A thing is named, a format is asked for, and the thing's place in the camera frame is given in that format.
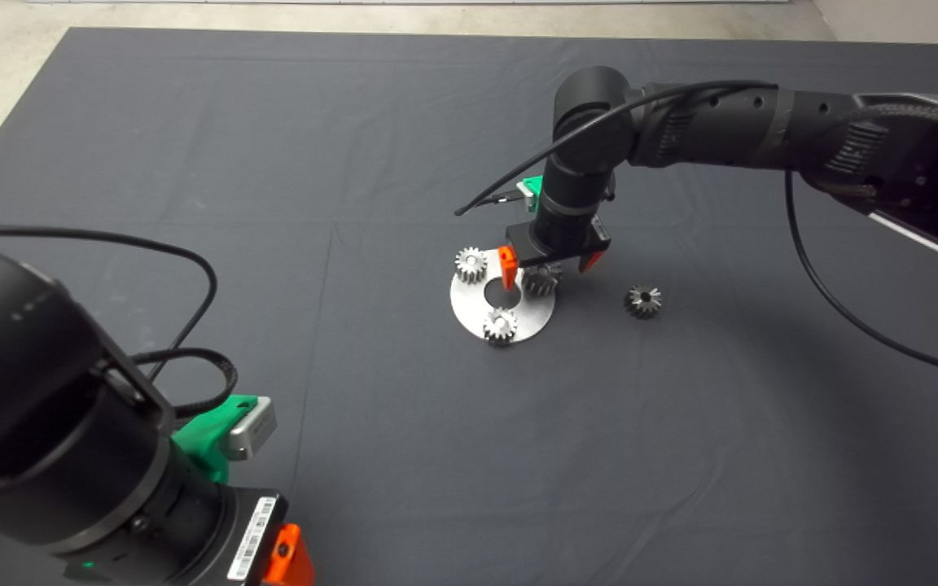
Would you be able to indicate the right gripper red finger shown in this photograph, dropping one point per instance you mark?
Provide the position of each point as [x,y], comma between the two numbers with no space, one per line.
[508,268]
[591,260]

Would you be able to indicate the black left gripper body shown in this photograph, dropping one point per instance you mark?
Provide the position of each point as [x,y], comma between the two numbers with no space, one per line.
[225,537]

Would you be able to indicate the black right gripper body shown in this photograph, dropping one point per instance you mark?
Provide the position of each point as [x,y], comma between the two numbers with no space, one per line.
[558,240]

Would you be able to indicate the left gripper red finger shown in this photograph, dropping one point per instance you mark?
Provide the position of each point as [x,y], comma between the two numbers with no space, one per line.
[290,563]

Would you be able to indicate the large steel gear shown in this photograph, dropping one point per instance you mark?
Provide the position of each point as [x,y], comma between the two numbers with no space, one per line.
[541,283]

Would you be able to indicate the small steel gear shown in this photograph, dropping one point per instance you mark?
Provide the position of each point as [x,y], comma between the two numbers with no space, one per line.
[500,327]
[642,303]
[470,266]

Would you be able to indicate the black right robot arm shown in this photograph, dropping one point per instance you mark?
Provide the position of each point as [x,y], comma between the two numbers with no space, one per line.
[721,130]

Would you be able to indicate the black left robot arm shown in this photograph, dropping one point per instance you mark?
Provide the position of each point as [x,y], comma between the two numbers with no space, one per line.
[29,366]

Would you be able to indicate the round metal plate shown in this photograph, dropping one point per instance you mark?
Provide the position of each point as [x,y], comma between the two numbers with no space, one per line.
[469,305]

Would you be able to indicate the dark grey table cloth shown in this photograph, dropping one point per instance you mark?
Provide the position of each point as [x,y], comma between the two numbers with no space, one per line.
[355,163]

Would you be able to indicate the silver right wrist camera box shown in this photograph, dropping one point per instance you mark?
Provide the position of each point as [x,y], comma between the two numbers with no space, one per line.
[525,195]

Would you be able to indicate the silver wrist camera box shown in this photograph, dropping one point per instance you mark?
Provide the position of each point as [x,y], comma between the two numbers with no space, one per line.
[525,195]
[249,429]

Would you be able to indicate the green right camera mount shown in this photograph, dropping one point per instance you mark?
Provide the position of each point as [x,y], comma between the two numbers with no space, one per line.
[536,184]

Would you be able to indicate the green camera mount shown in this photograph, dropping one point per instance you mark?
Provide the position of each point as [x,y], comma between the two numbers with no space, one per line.
[202,439]
[536,184]

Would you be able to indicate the green left camera mount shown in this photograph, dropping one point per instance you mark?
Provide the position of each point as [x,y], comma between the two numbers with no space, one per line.
[202,439]

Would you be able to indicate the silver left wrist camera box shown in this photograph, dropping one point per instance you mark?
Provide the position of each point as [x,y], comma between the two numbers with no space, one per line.
[249,429]

